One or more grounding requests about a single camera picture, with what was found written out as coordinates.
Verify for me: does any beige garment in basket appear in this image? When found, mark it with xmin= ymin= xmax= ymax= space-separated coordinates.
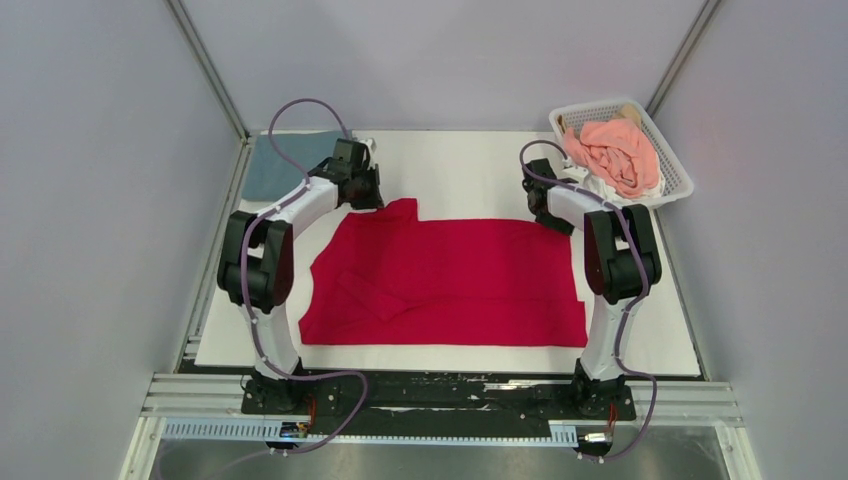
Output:
xmin=551 ymin=103 xmax=643 ymax=134

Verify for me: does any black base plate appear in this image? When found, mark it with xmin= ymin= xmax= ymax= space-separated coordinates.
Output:
xmin=178 ymin=357 xmax=637 ymax=442

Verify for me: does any pink t shirt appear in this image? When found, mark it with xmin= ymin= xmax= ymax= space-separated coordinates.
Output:
xmin=563 ymin=119 xmax=662 ymax=187

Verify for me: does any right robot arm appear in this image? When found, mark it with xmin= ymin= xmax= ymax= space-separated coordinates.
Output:
xmin=521 ymin=159 xmax=662 ymax=418

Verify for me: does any white plastic laundry basket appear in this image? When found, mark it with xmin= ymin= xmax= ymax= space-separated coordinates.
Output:
xmin=549 ymin=98 xmax=694 ymax=208

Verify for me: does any folded blue t shirt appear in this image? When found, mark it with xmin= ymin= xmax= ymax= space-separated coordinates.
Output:
xmin=241 ymin=131 xmax=344 ymax=202

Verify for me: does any white slotted cable duct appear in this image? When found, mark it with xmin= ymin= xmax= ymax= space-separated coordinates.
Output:
xmin=162 ymin=418 xmax=579 ymax=448

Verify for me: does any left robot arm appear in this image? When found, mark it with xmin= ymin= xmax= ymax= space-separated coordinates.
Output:
xmin=217 ymin=138 xmax=384 ymax=414

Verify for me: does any red t shirt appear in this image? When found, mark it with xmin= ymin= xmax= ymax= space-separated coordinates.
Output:
xmin=299 ymin=198 xmax=588 ymax=348

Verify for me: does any white t shirt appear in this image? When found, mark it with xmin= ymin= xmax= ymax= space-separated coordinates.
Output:
xmin=575 ymin=167 xmax=666 ymax=205

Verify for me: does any aluminium frame rail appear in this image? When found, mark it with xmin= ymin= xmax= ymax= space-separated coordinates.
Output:
xmin=120 ymin=374 xmax=761 ymax=479

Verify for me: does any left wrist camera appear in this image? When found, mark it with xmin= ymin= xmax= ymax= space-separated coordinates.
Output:
xmin=357 ymin=138 xmax=376 ymax=153

